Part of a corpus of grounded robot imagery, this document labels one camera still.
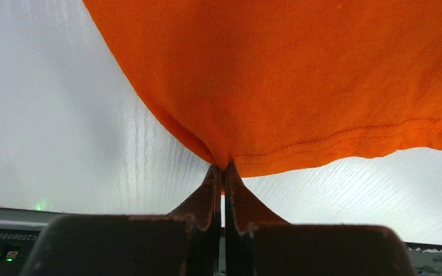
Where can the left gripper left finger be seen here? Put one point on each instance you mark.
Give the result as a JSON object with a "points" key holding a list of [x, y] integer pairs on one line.
{"points": [[184, 241]]}

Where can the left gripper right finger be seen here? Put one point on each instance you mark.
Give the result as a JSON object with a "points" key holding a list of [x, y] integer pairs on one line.
{"points": [[260, 242]]}

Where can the orange t shirt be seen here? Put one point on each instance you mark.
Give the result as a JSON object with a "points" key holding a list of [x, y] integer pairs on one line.
{"points": [[274, 86]]}

